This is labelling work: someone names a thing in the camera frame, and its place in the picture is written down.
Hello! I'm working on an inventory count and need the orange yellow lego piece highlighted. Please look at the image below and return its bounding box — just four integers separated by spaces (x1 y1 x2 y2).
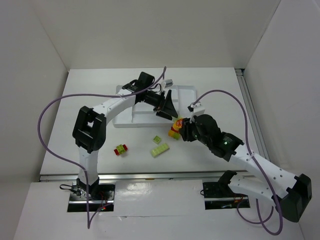
172 118 183 131

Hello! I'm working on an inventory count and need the small light green lego brick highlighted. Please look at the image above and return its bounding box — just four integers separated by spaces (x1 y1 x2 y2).
152 135 162 145

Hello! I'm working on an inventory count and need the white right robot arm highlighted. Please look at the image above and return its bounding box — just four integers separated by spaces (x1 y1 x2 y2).
179 114 312 223

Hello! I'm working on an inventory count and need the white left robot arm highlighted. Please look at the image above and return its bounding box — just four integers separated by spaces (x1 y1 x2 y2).
72 80 178 197

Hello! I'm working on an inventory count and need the white divided sorting tray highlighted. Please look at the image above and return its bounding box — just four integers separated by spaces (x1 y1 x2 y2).
112 85 197 128

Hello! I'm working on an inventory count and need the red yellow green lego stack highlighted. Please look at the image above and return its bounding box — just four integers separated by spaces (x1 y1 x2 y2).
168 127 181 140

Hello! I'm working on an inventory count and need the long light green lego brick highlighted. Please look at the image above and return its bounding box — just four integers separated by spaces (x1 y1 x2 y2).
150 143 170 158

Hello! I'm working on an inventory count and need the red green lego cluster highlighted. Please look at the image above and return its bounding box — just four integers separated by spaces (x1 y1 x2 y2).
113 144 128 156

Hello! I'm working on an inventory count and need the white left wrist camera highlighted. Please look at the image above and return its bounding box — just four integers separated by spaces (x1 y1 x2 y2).
162 79 174 88

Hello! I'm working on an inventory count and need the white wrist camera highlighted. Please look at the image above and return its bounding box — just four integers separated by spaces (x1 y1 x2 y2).
162 79 174 88
187 102 205 116

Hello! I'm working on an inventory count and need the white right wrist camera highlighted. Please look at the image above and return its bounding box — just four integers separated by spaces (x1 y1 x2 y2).
187 102 205 116

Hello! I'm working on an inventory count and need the aluminium rail right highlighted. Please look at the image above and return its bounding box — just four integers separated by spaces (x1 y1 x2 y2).
234 68 270 160

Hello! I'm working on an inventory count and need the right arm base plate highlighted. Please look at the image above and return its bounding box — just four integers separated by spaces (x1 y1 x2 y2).
200 182 251 210

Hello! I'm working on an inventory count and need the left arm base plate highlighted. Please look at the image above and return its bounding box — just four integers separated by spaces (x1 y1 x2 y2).
66 183 116 213

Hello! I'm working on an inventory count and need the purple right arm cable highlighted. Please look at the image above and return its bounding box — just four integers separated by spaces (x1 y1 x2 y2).
192 89 284 236

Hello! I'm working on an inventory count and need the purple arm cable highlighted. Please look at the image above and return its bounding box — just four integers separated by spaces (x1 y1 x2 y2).
37 66 167 229
192 89 284 236

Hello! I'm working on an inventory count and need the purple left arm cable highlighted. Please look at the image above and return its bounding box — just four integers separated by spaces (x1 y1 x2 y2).
37 66 167 229

